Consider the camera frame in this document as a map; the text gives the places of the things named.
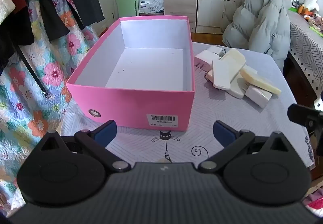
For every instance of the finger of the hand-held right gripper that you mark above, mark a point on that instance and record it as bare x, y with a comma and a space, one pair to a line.
302, 114

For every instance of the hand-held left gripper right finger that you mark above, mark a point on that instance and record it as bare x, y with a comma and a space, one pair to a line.
223, 133

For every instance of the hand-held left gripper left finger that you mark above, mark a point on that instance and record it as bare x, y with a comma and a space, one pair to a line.
106, 131

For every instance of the pink cardboard box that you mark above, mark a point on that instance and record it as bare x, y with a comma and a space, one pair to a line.
131, 103

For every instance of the white power adapter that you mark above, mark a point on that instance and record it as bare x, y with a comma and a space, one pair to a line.
237, 90

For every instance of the white charger with prongs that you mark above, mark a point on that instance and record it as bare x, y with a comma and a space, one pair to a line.
204, 59

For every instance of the grey patterned bedspread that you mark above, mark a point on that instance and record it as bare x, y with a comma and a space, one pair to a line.
306, 42

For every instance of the floral quilt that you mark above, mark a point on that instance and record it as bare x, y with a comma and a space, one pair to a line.
32, 93

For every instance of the pink cloth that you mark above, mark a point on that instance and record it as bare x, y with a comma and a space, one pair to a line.
315, 203

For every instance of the grey puffer jacket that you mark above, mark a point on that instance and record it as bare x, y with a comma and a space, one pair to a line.
257, 17

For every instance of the black ruffled garment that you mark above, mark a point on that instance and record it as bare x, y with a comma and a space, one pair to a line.
48, 12

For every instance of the bag of tissue packs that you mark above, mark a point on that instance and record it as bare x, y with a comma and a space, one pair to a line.
151, 4

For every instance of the white fluffy garment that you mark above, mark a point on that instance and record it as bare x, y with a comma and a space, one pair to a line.
6, 8

